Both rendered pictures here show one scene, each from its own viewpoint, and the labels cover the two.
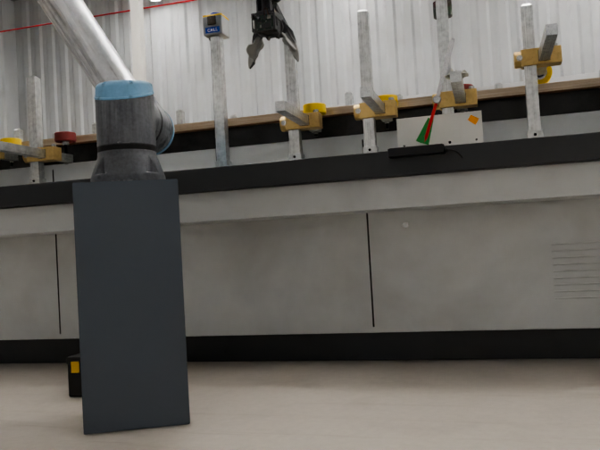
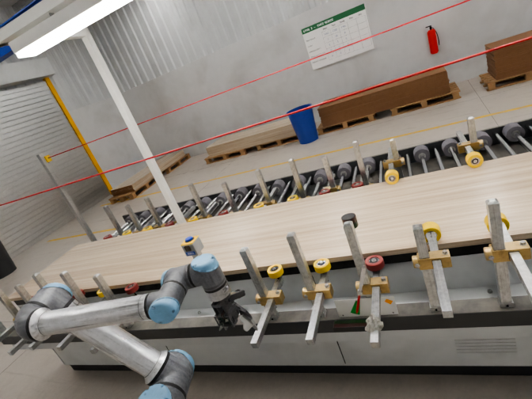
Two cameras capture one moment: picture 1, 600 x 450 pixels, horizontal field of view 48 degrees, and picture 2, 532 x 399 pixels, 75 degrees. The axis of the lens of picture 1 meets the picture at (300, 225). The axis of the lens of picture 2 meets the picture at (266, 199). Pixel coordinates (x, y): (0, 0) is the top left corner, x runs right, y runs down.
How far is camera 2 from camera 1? 1.74 m
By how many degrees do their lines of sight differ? 25
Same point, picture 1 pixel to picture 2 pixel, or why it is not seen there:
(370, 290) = (339, 347)
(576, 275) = (470, 342)
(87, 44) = (115, 355)
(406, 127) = (342, 305)
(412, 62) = not seen: outside the picture
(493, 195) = (410, 336)
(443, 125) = (367, 304)
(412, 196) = (355, 336)
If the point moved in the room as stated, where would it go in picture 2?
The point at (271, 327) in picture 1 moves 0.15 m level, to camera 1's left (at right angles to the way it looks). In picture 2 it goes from (286, 362) to (264, 367)
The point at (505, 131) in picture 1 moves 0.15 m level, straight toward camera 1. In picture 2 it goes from (410, 268) to (412, 290)
